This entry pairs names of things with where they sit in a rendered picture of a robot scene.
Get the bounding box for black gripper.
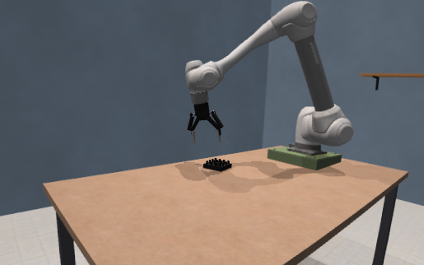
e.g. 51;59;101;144
188;102;223;143

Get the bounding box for black knob box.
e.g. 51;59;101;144
203;158;232;172

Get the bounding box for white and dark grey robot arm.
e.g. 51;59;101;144
185;1;353;156

